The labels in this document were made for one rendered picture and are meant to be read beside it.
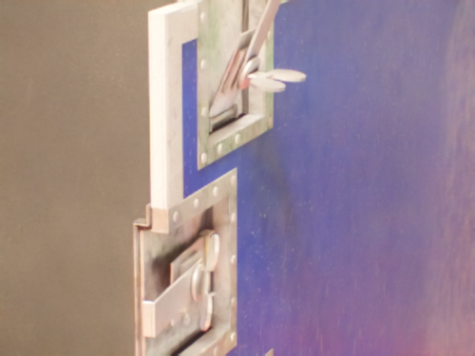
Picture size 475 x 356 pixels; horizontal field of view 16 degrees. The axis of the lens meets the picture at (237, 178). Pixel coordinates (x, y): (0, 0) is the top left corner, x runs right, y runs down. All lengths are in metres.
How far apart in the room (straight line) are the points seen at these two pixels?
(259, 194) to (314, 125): 0.11
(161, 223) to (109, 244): 1.18
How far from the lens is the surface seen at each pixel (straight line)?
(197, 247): 1.09
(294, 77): 1.09
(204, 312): 1.05
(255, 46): 1.08
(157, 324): 1.01
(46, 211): 2.23
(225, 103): 1.11
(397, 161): 1.46
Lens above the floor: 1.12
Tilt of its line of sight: 15 degrees down
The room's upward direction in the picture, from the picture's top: straight up
